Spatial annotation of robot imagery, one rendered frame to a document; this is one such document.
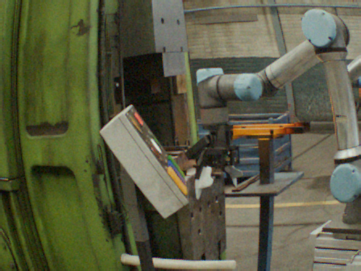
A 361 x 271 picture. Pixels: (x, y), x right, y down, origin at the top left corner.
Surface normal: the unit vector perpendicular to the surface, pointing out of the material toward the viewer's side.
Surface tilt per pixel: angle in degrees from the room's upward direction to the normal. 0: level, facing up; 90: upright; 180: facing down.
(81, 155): 90
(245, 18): 90
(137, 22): 90
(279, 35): 90
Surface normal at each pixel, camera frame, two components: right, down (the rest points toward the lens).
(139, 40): -0.40, 0.14
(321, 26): -0.68, 0.02
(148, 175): 0.02, 0.11
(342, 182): -0.64, 0.29
